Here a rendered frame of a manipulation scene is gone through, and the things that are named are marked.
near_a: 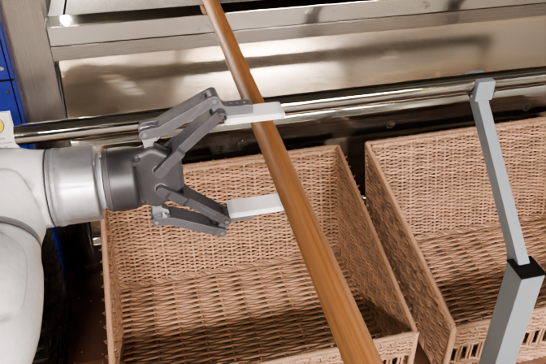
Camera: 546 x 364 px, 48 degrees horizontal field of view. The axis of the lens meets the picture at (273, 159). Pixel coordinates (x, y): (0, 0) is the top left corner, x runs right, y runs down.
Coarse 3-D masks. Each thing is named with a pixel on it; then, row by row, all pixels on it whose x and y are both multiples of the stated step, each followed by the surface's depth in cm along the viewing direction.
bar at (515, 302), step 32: (288, 96) 92; (320, 96) 93; (352, 96) 94; (384, 96) 95; (416, 96) 96; (480, 96) 98; (32, 128) 85; (64, 128) 85; (96, 128) 86; (128, 128) 87; (480, 128) 99; (512, 224) 95; (512, 256) 95; (512, 288) 94; (512, 320) 96; (512, 352) 101
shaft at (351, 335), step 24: (216, 0) 118; (216, 24) 108; (240, 72) 91; (240, 96) 88; (264, 144) 76; (288, 168) 70; (288, 192) 67; (288, 216) 65; (312, 216) 63; (312, 240) 60; (312, 264) 58; (336, 264) 58; (336, 288) 55; (336, 312) 53; (336, 336) 52; (360, 336) 50; (360, 360) 48
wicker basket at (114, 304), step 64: (256, 192) 140; (320, 192) 144; (128, 256) 138; (192, 256) 141; (256, 256) 145; (384, 256) 121; (128, 320) 131; (192, 320) 131; (256, 320) 131; (320, 320) 131; (384, 320) 125
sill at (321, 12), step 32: (256, 0) 126; (288, 0) 126; (320, 0) 126; (352, 0) 126; (384, 0) 127; (416, 0) 129; (448, 0) 131; (480, 0) 132; (512, 0) 134; (544, 0) 136; (64, 32) 115; (96, 32) 117; (128, 32) 118; (160, 32) 120; (192, 32) 121
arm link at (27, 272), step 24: (0, 240) 57; (24, 240) 61; (0, 264) 55; (24, 264) 58; (0, 288) 54; (24, 288) 56; (0, 312) 53; (24, 312) 56; (0, 336) 52; (24, 336) 54; (0, 360) 52; (24, 360) 54
